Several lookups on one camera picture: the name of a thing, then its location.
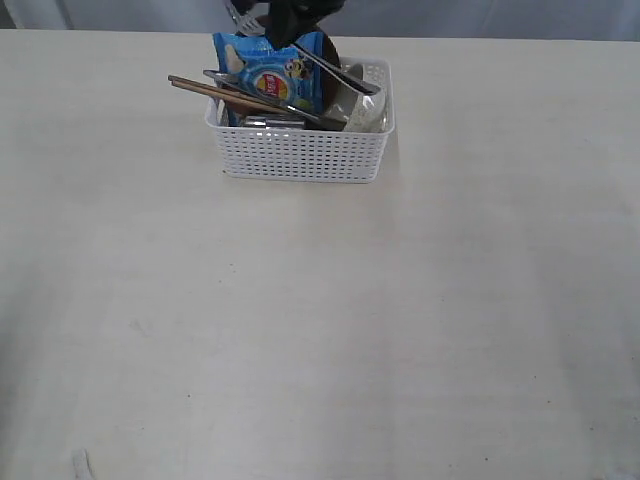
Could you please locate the silver metal knife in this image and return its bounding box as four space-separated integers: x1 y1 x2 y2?
203 69 346 131

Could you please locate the wooden chopstick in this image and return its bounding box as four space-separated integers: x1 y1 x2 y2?
167 75 287 114
171 81 263 109

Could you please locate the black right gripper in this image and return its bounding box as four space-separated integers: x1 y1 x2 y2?
234 0 345 50

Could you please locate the white plastic perforated basket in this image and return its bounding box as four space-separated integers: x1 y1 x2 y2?
205 57 395 183

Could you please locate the pale green ceramic bowl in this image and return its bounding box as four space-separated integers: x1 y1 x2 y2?
324 62 387 133

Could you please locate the white curtain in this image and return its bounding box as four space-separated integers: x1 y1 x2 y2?
1 1 639 41

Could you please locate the brown round wooden plate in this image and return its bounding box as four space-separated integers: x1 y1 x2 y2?
234 14 343 112

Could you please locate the blue chips bag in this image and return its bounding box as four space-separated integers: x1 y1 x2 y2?
212 33 325 114

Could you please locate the stainless steel cup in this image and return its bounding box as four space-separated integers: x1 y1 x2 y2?
239 114 306 130

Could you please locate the silver metal fork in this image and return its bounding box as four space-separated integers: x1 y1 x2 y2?
224 0 380 95

